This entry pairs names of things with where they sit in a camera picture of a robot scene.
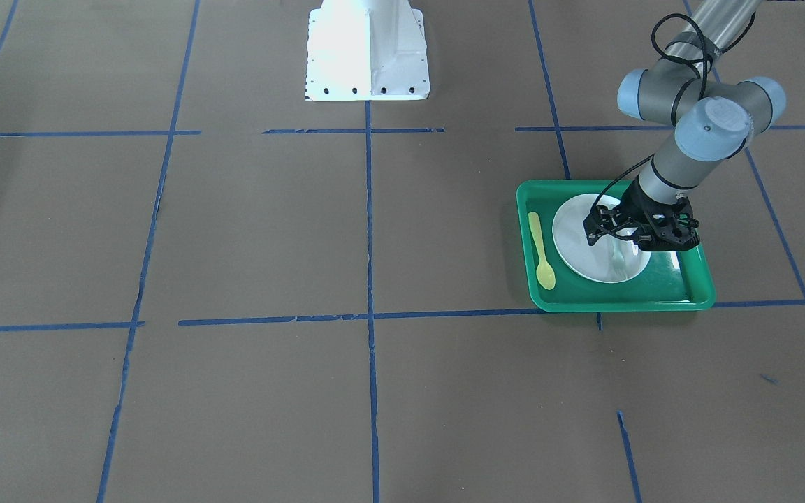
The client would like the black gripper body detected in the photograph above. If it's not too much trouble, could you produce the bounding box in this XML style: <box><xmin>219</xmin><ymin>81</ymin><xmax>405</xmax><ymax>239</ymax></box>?
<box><xmin>618</xmin><ymin>179</ymin><xmax>690</xmax><ymax>227</ymax></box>

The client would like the green plastic tray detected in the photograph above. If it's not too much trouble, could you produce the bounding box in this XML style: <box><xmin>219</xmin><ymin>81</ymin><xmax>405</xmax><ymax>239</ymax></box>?
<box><xmin>516</xmin><ymin>180</ymin><xmax>716</xmax><ymax>313</ymax></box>

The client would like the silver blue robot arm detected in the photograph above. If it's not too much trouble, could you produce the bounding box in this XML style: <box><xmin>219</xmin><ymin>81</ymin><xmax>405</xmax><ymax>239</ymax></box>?
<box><xmin>583</xmin><ymin>1</ymin><xmax>786</xmax><ymax>252</ymax></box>

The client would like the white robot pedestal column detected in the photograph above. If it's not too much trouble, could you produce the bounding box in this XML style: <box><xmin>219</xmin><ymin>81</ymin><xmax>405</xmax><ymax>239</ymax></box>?
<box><xmin>305</xmin><ymin>1</ymin><xmax>431</xmax><ymax>102</ymax></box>

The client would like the white round plate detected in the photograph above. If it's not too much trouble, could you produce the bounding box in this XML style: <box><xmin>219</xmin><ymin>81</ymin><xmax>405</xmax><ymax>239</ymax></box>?
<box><xmin>552</xmin><ymin>194</ymin><xmax>652</xmax><ymax>284</ymax></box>

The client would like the yellow plastic spoon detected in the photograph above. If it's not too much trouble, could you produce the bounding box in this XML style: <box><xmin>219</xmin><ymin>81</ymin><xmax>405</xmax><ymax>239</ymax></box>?
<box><xmin>528</xmin><ymin>212</ymin><xmax>556</xmax><ymax>291</ymax></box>

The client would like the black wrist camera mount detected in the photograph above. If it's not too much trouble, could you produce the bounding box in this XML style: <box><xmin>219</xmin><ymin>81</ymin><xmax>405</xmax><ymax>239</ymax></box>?
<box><xmin>635</xmin><ymin>205</ymin><xmax>702</xmax><ymax>252</ymax></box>

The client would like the pale translucent plastic fork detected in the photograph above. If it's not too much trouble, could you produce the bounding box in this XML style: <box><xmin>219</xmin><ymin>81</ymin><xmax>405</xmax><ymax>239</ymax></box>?
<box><xmin>611</xmin><ymin>238</ymin><xmax>629</xmax><ymax>281</ymax></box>

